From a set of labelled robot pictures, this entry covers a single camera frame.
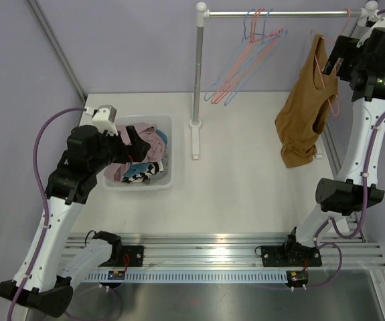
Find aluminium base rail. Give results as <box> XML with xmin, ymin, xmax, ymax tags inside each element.
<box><xmin>58</xmin><ymin>232</ymin><xmax>385</xmax><ymax>271</ymax></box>

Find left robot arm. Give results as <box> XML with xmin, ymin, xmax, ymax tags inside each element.
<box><xmin>0</xmin><ymin>125</ymin><xmax>151</xmax><ymax>318</ymax></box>

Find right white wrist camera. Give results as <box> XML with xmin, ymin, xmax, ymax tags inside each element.
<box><xmin>356</xmin><ymin>17</ymin><xmax>385</xmax><ymax>48</ymax></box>

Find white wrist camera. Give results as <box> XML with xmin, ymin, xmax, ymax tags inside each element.
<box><xmin>356</xmin><ymin>17</ymin><xmax>385</xmax><ymax>48</ymax></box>
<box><xmin>85</xmin><ymin>105</ymin><xmax>119</xmax><ymax>136</ymax></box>

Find black white striped tank top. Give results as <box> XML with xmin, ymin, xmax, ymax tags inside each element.
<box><xmin>121</xmin><ymin>163</ymin><xmax>150</xmax><ymax>184</ymax></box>

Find white slotted cable duct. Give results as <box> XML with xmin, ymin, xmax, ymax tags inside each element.
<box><xmin>84</xmin><ymin>269</ymin><xmax>287</xmax><ymax>284</ymax></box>

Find grey tank top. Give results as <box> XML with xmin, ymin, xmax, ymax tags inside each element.
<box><xmin>144</xmin><ymin>150</ymin><xmax>170</xmax><ymax>185</ymax></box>

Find teal blue tank top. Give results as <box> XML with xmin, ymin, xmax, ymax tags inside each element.
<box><xmin>122</xmin><ymin>127</ymin><xmax>168</xmax><ymax>182</ymax></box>

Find light blue hanger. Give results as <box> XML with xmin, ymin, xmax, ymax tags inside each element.
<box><xmin>204</xmin><ymin>8</ymin><xmax>273</xmax><ymax>101</ymax></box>

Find purple cable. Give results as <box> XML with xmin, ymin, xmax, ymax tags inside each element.
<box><xmin>312</xmin><ymin>7</ymin><xmax>385</xmax><ymax>288</ymax></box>
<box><xmin>6</xmin><ymin>106</ymin><xmax>125</xmax><ymax>321</ymax></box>

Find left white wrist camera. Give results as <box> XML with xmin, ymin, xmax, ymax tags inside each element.
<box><xmin>85</xmin><ymin>105</ymin><xmax>119</xmax><ymax>136</ymax></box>

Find mustard brown tank top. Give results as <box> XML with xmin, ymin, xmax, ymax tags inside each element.
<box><xmin>275</xmin><ymin>34</ymin><xmax>338</xmax><ymax>168</ymax></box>

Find white plastic basket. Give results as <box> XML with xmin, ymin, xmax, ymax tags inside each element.
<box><xmin>102</xmin><ymin>115</ymin><xmax>173</xmax><ymax>192</ymax></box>

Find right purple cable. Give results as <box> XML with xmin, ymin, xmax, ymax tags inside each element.
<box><xmin>312</xmin><ymin>7</ymin><xmax>385</xmax><ymax>288</ymax></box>

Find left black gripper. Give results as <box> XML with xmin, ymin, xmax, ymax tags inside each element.
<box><xmin>89</xmin><ymin>125</ymin><xmax>151</xmax><ymax>173</ymax></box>

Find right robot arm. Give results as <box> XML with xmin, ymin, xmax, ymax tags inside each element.
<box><xmin>259</xmin><ymin>25</ymin><xmax>385</xmax><ymax>268</ymax></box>

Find metal clothes rack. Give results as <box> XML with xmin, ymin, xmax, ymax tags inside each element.
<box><xmin>189</xmin><ymin>1</ymin><xmax>379</xmax><ymax>161</ymax></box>

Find pink mauve tank top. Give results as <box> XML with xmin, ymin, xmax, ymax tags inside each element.
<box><xmin>104</xmin><ymin>122</ymin><xmax>168</xmax><ymax>183</ymax></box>

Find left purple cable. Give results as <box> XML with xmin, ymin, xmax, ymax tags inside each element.
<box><xmin>6</xmin><ymin>106</ymin><xmax>125</xmax><ymax>321</ymax></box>

